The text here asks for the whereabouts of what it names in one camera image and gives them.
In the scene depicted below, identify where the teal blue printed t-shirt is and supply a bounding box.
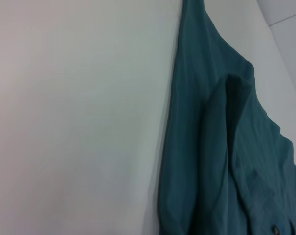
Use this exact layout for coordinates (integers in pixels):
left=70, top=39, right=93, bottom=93
left=158, top=0, right=296, bottom=235

